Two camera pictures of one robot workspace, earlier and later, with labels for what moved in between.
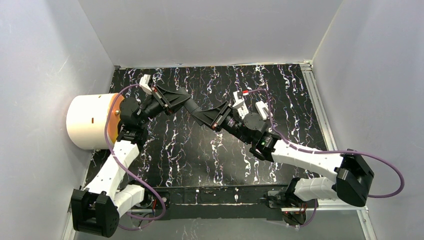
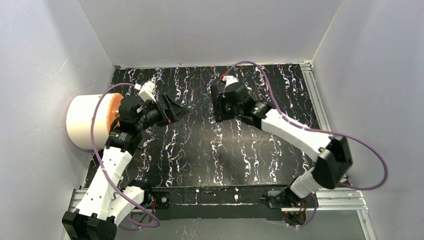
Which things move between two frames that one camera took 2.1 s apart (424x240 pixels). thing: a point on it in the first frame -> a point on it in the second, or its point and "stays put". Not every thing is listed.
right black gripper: (222, 117) -> (216, 103)
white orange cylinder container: (86, 119) stays put
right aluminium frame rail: (309, 68) stays put
